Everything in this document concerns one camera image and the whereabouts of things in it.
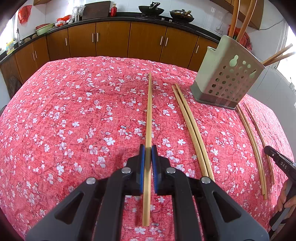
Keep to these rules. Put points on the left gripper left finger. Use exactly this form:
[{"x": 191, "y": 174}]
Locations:
[{"x": 93, "y": 211}]

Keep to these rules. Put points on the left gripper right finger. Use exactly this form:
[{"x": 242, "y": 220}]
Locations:
[{"x": 202, "y": 210}]

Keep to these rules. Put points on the bamboo chopstick group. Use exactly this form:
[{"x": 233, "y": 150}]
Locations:
[
  {"x": 255, "y": 152},
  {"x": 252, "y": 148},
  {"x": 262, "y": 141}
]

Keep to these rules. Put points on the dark bamboo chopstick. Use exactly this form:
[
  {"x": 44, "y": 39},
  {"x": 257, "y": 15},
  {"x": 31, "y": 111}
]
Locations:
[{"x": 276, "y": 55}]

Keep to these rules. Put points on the brown lower kitchen cabinets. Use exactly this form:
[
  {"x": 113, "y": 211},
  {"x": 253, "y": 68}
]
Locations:
[{"x": 179, "y": 44}]

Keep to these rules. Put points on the person right hand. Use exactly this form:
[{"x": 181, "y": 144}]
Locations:
[{"x": 283, "y": 202}]

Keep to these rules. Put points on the red floral tablecloth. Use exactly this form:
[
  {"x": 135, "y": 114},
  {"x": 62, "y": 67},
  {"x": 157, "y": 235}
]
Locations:
[{"x": 82, "y": 117}]

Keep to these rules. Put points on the grey perforated utensil holder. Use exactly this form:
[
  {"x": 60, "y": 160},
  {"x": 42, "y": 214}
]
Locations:
[{"x": 226, "y": 74}]

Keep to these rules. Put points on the red bag with bottles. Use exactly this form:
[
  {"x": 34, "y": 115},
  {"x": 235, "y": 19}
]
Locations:
[{"x": 245, "y": 40}]

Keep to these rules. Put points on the brown upper cabinets right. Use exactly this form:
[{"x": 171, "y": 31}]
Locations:
[{"x": 256, "y": 18}]

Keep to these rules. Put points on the black wok right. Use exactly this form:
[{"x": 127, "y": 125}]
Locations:
[{"x": 182, "y": 15}]

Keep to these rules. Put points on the black wok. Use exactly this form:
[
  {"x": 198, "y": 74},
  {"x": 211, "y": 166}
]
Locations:
[
  {"x": 151, "y": 10},
  {"x": 182, "y": 15}
]

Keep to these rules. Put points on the green basin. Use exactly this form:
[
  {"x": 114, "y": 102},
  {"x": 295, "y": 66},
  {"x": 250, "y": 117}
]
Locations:
[{"x": 41, "y": 29}]

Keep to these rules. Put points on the red bottle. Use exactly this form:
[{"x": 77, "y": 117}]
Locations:
[{"x": 113, "y": 10}]

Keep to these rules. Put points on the dark cutting board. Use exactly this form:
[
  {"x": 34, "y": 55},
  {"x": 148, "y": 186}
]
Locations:
[{"x": 96, "y": 10}]

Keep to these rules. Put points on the black wok left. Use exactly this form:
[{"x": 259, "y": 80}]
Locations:
[{"x": 151, "y": 10}]

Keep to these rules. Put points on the red plastic bag on wall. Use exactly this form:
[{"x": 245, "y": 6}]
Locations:
[{"x": 24, "y": 14}]

